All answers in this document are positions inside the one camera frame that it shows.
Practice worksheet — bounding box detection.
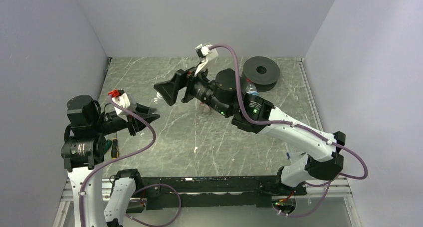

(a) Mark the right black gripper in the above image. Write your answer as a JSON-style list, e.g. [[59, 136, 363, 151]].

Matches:
[[154, 61, 231, 117]]

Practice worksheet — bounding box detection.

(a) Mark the clear bottle blue white cap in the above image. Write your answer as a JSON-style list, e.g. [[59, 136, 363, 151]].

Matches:
[[155, 92, 164, 102]]

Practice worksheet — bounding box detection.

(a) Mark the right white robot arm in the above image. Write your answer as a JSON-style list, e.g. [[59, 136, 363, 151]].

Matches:
[[154, 68, 344, 195]]

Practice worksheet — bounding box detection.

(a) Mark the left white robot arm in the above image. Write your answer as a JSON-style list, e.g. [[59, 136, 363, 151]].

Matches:
[[61, 91, 160, 227]]

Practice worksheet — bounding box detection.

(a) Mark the water bottle red label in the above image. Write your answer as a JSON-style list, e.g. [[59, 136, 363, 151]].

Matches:
[[245, 78, 258, 96]]

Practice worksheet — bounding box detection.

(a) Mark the yellow black screwdriver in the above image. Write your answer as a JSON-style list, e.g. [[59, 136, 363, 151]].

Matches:
[[110, 133, 119, 159]]

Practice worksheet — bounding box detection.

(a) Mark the black filament spool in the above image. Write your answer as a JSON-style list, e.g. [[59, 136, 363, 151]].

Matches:
[[242, 56, 281, 92]]

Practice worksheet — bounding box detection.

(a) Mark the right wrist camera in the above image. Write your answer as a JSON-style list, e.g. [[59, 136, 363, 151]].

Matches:
[[194, 42, 218, 77]]

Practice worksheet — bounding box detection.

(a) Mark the aluminium frame rail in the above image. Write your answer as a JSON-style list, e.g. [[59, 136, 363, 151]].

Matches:
[[52, 176, 359, 227]]

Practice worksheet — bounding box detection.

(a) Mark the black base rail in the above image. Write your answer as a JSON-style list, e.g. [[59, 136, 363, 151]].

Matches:
[[133, 175, 307, 210]]

